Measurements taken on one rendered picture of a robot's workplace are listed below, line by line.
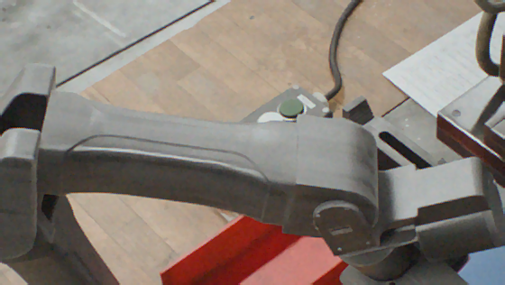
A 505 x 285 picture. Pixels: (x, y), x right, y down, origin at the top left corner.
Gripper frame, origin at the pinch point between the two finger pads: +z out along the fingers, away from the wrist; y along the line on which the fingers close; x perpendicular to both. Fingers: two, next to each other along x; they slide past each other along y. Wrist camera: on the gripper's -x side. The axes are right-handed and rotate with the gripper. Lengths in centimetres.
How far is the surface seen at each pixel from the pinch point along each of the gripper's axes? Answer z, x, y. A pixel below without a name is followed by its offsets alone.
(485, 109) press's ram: -1.1, 6.8, 14.8
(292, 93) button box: 20.1, 35.5, 4.3
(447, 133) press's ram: -1.2, 8.0, 10.9
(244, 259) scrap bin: 12.2, 21.6, -12.8
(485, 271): 9.2, -0.3, 3.7
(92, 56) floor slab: 123, 146, -21
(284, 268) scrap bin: 13.1, 17.7, -10.5
